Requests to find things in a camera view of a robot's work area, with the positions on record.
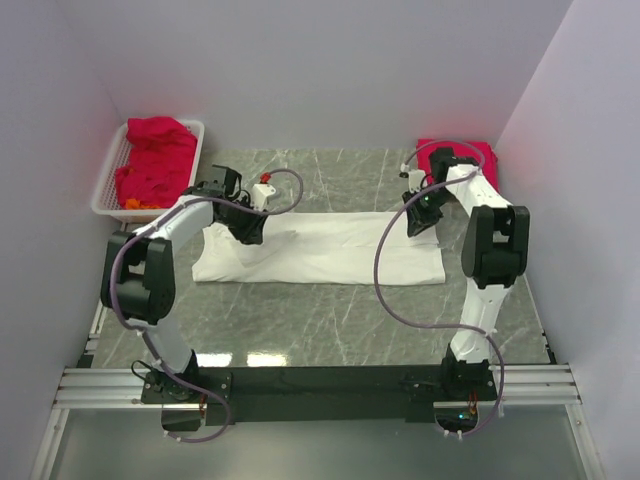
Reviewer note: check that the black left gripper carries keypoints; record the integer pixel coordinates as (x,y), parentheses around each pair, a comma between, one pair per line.
(253,232)

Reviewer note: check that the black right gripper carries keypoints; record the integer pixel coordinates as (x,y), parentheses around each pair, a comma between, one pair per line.
(419,221)

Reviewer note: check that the white t shirt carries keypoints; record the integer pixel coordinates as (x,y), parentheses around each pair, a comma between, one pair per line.
(323,248)

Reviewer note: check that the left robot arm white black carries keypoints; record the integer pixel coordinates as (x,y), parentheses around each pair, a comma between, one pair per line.
(139,285)

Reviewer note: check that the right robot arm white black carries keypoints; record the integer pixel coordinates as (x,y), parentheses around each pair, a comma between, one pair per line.
(494,252)

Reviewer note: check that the folded red t shirt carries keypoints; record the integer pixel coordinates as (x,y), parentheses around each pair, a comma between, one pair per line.
(487,160)

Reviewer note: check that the red t shirt in basket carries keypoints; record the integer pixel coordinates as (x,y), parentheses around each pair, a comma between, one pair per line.
(159,163)

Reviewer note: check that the white plastic laundry basket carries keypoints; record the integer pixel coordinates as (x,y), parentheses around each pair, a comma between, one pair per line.
(104,200)

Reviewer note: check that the orange cloth in basket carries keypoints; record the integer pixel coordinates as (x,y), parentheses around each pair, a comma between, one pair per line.
(135,204)

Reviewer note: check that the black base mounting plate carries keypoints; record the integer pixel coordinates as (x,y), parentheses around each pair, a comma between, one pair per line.
(279,394)

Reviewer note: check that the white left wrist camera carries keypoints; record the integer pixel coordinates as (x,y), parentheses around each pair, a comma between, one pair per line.
(262,192)

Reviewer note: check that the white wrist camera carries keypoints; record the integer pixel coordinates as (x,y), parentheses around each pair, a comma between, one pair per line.
(416,178)
(262,192)

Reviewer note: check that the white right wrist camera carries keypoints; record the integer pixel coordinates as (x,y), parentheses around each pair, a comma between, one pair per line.
(416,178)

